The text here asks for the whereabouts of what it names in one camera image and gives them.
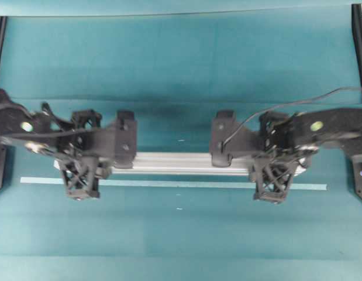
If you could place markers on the silver aluminium extrusion rail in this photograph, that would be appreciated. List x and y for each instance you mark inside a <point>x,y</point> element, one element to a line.
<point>172,163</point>

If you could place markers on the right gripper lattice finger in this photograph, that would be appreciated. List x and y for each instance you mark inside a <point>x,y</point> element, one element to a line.
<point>271,117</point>
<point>273,180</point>

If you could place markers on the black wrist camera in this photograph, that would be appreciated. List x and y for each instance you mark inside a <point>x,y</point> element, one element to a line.
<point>221,128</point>
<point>125,139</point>

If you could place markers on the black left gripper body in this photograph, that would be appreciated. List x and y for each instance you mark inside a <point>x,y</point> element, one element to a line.
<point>68,143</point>

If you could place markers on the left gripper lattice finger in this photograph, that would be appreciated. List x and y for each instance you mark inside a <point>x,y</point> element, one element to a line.
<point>79,178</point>
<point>86,119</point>

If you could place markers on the teal table cloth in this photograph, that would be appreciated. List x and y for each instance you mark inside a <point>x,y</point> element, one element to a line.
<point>175,64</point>

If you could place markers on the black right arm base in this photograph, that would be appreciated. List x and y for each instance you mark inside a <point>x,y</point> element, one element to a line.
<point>357,170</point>

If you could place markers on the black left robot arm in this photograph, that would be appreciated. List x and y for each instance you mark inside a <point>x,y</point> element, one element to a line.
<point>19,127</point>

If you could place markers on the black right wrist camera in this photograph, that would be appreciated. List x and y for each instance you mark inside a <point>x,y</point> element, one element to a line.
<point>221,128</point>

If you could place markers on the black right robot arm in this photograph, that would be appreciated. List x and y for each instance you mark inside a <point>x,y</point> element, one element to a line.
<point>334,129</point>

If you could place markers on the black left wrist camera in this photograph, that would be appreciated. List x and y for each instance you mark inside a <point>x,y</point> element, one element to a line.
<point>125,139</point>

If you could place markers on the light blue tape strip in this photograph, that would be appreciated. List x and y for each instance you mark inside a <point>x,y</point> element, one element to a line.
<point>148,183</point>

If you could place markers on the black right frame post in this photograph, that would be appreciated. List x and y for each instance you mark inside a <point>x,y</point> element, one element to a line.
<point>356,25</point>

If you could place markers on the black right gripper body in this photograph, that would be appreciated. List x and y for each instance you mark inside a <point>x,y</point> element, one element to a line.
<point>280,144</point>

